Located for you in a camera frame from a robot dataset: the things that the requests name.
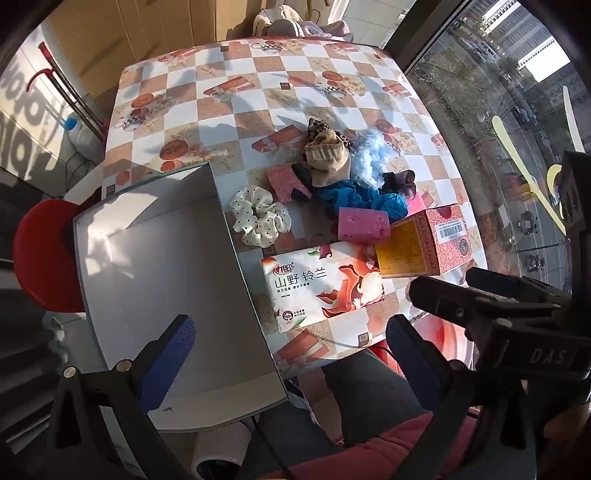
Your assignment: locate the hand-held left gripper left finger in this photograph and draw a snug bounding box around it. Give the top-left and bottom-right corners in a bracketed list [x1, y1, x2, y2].
[46, 315, 197, 480]

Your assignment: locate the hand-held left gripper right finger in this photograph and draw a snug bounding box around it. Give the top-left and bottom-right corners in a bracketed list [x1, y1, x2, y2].
[385, 315, 539, 480]

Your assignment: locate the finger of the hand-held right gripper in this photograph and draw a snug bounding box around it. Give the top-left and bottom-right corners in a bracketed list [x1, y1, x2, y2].
[409, 276, 513, 326]
[465, 267, 573, 308]

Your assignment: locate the white cardboard box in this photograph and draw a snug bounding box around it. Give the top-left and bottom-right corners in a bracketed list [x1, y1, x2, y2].
[71, 159, 291, 432]

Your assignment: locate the bright pink sponge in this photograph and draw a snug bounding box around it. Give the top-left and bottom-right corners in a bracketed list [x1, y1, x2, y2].
[337, 206, 392, 243]

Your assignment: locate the light blue fluffy scrunchie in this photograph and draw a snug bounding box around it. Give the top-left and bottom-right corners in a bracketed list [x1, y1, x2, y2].
[348, 129, 400, 190]

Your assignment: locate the beige sock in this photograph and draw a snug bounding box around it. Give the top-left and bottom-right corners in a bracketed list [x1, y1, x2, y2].
[304, 129, 354, 188]

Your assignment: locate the leopard print scrunchie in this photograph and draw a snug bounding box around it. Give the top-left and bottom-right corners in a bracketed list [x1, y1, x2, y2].
[307, 117, 356, 151]

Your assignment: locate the red and white basin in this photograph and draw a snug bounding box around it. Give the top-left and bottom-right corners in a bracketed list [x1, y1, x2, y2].
[369, 309, 476, 370]

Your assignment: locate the grey trouser leg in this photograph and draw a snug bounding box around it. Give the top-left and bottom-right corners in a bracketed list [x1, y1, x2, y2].
[240, 348, 432, 467]

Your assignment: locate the red patterned carton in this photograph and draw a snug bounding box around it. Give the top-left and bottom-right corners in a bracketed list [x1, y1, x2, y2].
[374, 203, 474, 280]

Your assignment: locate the red garment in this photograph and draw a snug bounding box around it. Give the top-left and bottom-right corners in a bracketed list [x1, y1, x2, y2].
[263, 411, 476, 480]

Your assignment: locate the white round device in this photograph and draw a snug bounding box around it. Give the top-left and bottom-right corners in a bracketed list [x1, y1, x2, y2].
[191, 418, 254, 480]

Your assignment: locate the floral tissue pack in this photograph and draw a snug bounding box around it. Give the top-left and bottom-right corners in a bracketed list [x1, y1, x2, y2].
[261, 241, 386, 334]

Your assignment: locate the dark purple sock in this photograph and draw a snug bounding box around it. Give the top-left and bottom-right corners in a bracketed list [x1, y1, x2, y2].
[381, 170, 416, 197]

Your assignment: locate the yellow window decal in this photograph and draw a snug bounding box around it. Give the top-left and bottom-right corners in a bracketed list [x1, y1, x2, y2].
[492, 115, 568, 232]

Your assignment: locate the red round stool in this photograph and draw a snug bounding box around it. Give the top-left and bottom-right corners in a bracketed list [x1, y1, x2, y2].
[13, 198, 86, 315]

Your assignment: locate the cream polka dot scrunchie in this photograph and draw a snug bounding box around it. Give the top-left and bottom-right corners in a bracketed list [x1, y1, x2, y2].
[229, 187, 293, 247]

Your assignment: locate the pale pink patterned sponge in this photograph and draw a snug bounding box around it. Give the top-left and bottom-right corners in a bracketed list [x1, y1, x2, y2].
[267, 165, 312, 204]

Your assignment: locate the white jug with blue cap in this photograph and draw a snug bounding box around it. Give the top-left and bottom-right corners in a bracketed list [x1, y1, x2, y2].
[65, 115, 107, 160]

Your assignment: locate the checked printed tablecloth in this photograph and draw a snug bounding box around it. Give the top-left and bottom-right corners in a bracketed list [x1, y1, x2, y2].
[102, 37, 478, 370]

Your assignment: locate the red hand cart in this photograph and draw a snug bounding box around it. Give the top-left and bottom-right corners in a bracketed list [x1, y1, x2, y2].
[25, 41, 109, 144]

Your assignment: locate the pile of clothes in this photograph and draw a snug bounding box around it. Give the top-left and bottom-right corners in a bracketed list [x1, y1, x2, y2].
[252, 4, 354, 42]

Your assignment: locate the brown cardboard sheet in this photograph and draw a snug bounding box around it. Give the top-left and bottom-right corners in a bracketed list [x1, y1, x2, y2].
[46, 0, 259, 97]

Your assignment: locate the thin black cable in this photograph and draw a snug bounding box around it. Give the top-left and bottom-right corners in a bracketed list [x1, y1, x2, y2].
[64, 150, 100, 188]

